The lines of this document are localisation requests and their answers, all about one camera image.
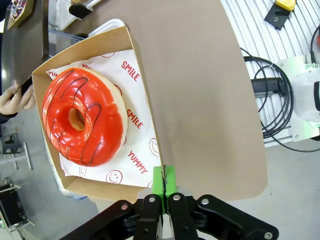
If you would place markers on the person right hand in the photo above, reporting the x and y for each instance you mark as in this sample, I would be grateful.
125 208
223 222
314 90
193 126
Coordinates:
15 100

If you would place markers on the person right forearm black sleeve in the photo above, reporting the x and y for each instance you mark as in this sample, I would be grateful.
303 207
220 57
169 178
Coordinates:
6 118

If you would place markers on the cardboard tray of red donut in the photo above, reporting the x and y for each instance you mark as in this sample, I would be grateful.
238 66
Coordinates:
138 57

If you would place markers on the yellow block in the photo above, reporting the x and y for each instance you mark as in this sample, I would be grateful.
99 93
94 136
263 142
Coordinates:
285 3

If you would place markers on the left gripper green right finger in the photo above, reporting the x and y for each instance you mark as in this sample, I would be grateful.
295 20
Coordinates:
200 220

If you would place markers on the grooved aluminium mounting table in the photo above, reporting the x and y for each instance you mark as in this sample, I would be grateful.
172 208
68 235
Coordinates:
250 30

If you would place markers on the silver mounting plate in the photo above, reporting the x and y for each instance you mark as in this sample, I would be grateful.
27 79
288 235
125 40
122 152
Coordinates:
292 61

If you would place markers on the cardboard tray of purple donut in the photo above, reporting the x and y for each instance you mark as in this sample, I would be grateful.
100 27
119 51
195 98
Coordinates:
30 8

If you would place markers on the person torso black FILA sweatshirt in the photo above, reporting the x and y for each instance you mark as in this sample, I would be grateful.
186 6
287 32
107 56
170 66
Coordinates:
4 15

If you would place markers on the purple drizzle sprinkle donut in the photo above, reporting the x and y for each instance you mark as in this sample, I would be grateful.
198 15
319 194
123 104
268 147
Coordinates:
18 7

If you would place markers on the printed liner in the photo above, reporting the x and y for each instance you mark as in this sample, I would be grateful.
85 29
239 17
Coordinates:
140 150

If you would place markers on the black equipment frame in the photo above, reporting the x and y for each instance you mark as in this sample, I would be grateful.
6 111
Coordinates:
12 205

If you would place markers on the dark brown serving tray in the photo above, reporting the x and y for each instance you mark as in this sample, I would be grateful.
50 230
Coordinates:
25 45

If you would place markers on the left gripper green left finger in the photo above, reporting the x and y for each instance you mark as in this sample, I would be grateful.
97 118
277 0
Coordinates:
140 220

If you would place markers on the red glazed donut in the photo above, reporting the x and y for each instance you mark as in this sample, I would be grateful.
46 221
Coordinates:
105 130

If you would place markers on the grey step stool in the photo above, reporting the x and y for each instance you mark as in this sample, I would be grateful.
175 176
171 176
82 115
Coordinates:
10 143

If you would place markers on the clear display case lid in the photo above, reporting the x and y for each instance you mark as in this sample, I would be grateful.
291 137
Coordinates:
62 35

